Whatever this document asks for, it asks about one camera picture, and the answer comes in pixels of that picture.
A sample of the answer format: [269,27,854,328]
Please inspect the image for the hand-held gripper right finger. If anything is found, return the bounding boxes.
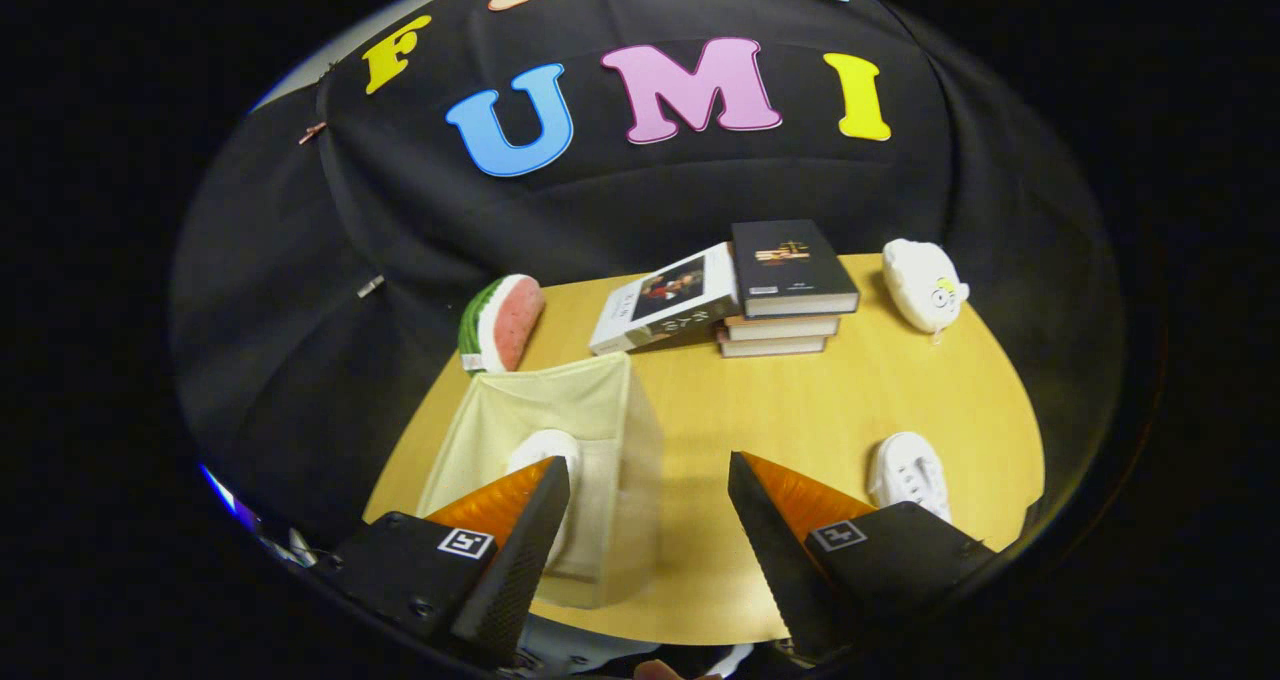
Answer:
[728,450,996,661]

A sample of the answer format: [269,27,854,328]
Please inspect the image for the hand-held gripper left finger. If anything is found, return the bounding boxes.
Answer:
[325,457,571,666]

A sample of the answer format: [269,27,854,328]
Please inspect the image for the white shoe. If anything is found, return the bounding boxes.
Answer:
[505,428,584,571]
[866,432,952,524]

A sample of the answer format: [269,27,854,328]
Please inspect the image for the beige fabric storage box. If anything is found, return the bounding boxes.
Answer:
[415,352,664,609]

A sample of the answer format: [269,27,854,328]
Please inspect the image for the brown book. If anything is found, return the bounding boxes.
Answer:
[722,312,842,342]
[716,331,829,359]

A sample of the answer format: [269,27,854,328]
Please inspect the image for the watermelon slice plush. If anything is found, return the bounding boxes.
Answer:
[458,273,547,375]

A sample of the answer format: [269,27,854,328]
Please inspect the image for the white book with portrait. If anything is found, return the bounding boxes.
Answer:
[588,242,742,356]

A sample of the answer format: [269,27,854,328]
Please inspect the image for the black hardcover book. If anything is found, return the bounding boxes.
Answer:
[730,220,861,319]

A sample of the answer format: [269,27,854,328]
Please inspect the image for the lit laptop screen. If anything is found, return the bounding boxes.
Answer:
[197,463,248,523]

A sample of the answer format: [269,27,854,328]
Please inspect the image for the white plush toy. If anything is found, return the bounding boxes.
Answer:
[882,238,970,337]

